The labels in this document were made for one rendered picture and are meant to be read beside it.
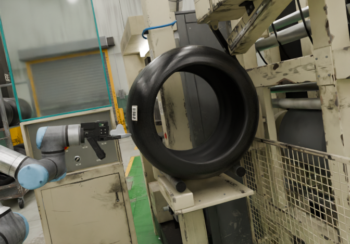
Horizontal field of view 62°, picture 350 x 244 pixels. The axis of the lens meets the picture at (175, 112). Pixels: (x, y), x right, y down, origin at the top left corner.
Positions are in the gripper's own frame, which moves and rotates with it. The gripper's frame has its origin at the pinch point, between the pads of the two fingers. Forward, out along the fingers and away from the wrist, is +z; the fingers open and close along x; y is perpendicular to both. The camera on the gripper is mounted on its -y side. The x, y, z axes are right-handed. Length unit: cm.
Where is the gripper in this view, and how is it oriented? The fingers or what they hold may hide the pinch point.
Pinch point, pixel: (128, 136)
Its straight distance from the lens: 129.4
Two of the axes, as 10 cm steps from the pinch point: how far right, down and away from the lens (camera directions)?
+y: -0.5, -10.0, -0.5
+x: -2.4, -0.4, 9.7
